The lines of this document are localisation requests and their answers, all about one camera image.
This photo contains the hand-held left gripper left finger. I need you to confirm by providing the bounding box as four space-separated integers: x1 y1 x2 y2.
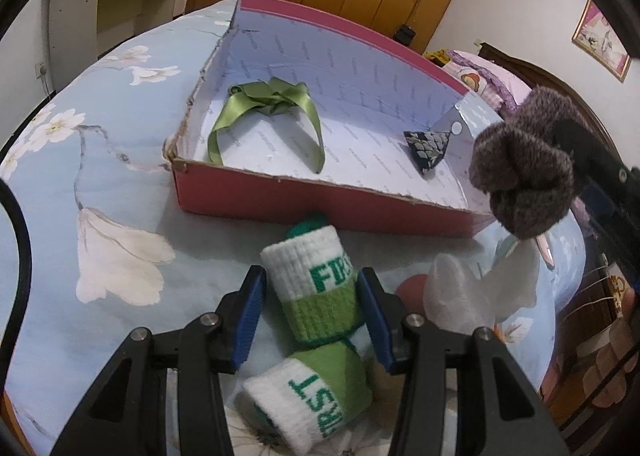
50 265 268 456

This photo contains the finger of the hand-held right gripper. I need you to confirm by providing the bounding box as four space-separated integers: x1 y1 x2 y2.
550 119 630 183

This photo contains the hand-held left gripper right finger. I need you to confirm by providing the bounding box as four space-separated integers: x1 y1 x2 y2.
357 266 571 456

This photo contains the brown knitted sock ball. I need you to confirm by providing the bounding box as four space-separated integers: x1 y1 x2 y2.
469 88 593 240

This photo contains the green and white sock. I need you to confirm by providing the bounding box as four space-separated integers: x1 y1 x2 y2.
241 340 373 454
260 219 368 344

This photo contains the white cloth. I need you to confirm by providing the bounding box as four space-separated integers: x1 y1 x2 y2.
422 236 542 334

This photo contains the red cardboard box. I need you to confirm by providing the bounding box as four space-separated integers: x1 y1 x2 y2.
162 0 496 238

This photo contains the dark wooden headboard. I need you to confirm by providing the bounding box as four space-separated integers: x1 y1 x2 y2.
475 41 626 162

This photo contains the pink flat object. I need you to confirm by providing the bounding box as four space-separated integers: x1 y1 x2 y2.
534 233 556 269

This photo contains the pink pillow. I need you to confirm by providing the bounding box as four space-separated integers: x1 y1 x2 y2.
440 49 531 112

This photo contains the dark scale-patterned cloth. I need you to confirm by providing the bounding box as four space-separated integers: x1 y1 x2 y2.
404 129 457 172

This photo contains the blue floral bed sheet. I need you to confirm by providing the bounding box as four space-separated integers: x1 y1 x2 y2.
0 0 588 456

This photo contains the green satin ribbon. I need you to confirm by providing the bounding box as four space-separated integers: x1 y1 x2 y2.
208 77 325 173

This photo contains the beige shelf unit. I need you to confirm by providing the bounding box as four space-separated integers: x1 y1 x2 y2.
42 0 188 92

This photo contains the framed wall picture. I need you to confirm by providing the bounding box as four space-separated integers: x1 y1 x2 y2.
571 0 633 83

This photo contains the black cable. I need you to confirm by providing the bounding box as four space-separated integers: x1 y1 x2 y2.
0 181 33 357

